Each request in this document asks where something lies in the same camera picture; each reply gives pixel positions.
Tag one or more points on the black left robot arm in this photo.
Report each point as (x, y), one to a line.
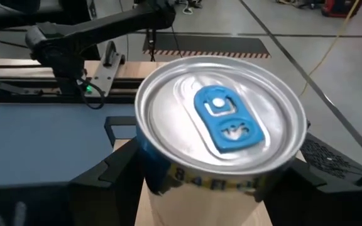
(105, 26)

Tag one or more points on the wooden shelf with black frame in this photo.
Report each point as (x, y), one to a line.
(115, 120)

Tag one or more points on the black floor mat striped edge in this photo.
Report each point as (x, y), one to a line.
(206, 45)

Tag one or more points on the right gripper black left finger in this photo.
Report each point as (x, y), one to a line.
(112, 194)

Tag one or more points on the grey metal mounting plate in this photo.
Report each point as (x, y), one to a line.
(108, 72)

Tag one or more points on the blue silver Red Bull can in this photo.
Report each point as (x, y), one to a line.
(218, 125)

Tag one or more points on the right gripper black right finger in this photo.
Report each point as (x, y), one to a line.
(303, 204)

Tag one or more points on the red black equipment case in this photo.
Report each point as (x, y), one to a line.
(341, 7)

